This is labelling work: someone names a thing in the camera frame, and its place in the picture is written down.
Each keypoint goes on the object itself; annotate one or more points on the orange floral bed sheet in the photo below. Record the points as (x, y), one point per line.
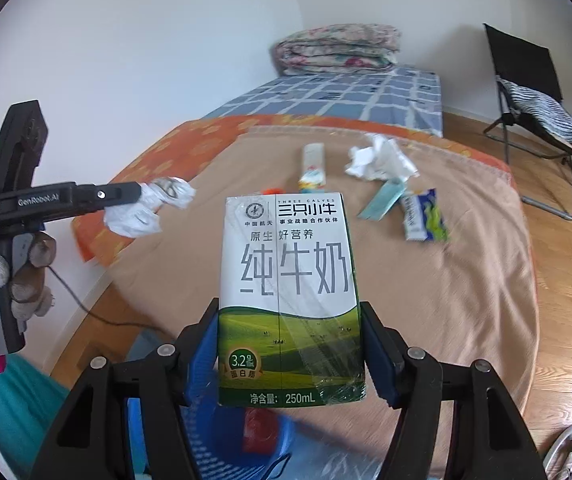
(238, 155)

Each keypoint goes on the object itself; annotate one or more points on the white tissue paper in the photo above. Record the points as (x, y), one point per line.
(382, 159)

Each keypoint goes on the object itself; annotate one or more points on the white green milk carton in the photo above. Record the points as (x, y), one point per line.
(289, 322)

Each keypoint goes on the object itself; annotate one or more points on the teal flat sachet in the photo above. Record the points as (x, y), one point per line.
(386, 197)

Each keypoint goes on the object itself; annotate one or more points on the white plastic bag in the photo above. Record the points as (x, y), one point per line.
(141, 218)

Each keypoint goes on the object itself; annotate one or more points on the striped cloth on chair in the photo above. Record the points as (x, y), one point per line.
(546, 112)

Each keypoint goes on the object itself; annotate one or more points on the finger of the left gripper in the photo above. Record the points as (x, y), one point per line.
(115, 194)

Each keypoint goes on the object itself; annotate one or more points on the blue green medicine packet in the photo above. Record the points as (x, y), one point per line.
(423, 218)

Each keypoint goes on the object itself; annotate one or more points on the red white carton box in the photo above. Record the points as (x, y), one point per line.
(260, 426)

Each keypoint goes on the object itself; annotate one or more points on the blue checkered mattress sheet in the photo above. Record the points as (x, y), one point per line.
(404, 97)

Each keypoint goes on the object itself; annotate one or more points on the black folding chair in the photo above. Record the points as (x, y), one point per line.
(528, 65)

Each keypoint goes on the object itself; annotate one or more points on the folded floral quilt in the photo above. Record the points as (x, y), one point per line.
(339, 48)

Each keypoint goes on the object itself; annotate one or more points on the beige fleece blanket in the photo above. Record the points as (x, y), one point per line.
(455, 319)

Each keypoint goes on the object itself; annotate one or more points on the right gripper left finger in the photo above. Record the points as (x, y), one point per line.
(198, 350)

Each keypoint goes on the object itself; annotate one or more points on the left gloved hand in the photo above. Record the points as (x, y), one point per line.
(28, 294)

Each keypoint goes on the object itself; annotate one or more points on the blue plastic trash basket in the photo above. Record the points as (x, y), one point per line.
(205, 440)

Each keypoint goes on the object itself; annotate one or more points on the long white snack wrapper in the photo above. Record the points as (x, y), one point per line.
(313, 174)

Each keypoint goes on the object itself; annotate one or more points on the teal trousers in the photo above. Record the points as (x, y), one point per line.
(29, 403)

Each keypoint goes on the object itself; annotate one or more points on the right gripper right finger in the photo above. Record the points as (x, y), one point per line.
(382, 356)

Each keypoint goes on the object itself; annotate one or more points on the orange plastic cup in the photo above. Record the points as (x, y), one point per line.
(272, 191)

